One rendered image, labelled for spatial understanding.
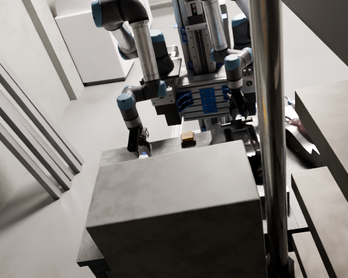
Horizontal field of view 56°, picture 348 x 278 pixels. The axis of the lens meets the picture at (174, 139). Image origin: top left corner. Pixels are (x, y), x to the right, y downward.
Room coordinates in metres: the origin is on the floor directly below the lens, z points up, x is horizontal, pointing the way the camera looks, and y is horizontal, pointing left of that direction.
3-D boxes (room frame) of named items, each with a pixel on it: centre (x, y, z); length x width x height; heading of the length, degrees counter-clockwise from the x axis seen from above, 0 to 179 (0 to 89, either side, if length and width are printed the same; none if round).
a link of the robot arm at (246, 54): (1.49, -0.43, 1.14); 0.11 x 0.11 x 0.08; 40
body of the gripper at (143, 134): (1.34, 0.16, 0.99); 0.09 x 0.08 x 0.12; 159
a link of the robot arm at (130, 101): (1.33, 0.17, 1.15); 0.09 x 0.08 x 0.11; 171
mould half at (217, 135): (1.11, -0.29, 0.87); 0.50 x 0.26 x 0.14; 172
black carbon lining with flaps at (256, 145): (1.12, -0.30, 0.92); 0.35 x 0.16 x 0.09; 172
